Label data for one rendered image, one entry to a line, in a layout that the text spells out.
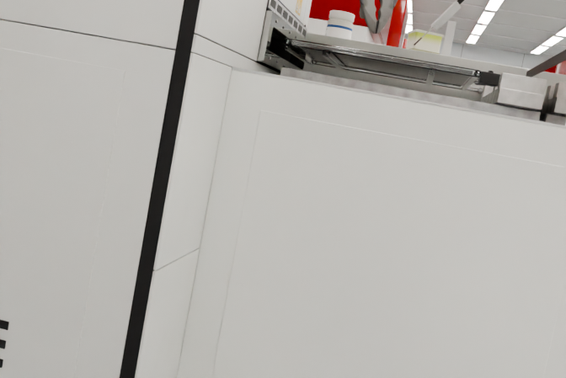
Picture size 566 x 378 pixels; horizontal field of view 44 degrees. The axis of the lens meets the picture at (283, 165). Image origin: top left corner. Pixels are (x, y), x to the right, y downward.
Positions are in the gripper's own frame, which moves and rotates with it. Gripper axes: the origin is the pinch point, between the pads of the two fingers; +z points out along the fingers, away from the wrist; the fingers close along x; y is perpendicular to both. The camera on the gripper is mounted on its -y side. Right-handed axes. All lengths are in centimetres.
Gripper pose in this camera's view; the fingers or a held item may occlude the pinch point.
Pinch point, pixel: (376, 25)
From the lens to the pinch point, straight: 132.6
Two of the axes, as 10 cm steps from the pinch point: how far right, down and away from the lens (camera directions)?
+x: -9.9, -0.4, -1.6
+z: -0.4, 10.0, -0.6
